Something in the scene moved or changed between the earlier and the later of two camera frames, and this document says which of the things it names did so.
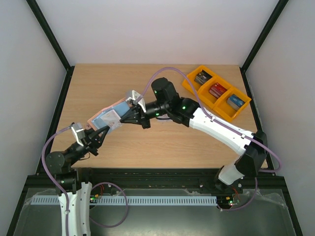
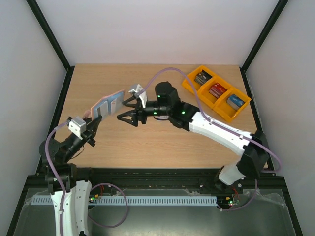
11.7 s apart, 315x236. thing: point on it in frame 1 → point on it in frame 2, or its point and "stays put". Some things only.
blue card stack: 235,102 stays put
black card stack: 202,77 stays put
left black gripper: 89,142 → 90,133
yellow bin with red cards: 215,90 stays put
